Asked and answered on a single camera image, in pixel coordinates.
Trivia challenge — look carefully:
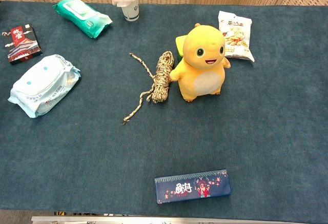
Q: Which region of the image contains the yellow dragon plush toy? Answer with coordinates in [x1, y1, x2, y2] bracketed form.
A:
[169, 23, 232, 103]

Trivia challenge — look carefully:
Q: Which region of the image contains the dark blue pencil case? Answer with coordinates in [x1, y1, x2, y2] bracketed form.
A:
[154, 168, 233, 205]

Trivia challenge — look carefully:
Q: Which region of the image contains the white paper cup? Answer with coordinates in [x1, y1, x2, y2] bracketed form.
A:
[121, 0, 140, 22]

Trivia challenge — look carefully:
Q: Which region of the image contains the white peanut snack bag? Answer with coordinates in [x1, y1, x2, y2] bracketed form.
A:
[218, 10, 256, 63]

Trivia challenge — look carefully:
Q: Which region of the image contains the blue felt table cloth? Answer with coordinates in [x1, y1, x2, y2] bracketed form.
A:
[0, 0, 328, 217]

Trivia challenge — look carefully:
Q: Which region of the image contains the green wet wipes pack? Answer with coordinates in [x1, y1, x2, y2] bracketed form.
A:
[52, 0, 113, 39]

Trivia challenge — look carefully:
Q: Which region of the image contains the light blue wet wipes pack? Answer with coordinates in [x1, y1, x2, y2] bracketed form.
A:
[7, 54, 81, 118]

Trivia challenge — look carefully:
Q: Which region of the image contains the red black palace box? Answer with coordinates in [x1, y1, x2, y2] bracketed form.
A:
[2, 24, 43, 66]

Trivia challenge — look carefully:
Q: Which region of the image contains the braided camouflage rope bundle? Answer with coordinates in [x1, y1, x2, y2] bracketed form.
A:
[122, 51, 175, 126]

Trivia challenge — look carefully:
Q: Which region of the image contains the aluminium profile rail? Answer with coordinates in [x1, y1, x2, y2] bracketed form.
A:
[31, 215, 328, 224]

